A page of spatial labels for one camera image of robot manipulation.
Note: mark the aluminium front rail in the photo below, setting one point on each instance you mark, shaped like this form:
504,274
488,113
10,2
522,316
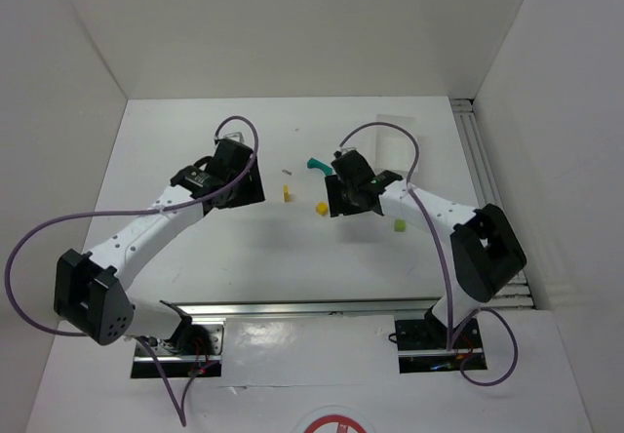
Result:
306,308

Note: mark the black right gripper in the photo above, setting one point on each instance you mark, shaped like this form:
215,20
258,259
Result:
341,199

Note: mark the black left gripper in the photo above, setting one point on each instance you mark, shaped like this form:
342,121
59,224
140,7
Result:
249,185

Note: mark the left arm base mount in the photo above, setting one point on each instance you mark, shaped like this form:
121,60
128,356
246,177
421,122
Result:
201,355

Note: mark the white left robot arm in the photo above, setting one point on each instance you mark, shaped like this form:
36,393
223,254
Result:
91,288

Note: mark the green cube block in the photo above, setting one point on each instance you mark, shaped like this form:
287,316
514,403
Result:
399,225

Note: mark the white perforated plastic basket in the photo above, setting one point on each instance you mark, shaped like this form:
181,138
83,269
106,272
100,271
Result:
394,150

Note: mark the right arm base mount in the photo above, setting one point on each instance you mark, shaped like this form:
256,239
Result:
420,352

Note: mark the yellow cube block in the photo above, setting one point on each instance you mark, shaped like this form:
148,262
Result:
322,208

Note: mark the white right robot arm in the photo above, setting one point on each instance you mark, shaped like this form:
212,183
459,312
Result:
478,249

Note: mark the round red white sticker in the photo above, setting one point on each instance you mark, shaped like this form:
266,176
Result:
334,418

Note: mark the teal arch block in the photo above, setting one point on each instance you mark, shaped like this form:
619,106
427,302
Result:
315,164

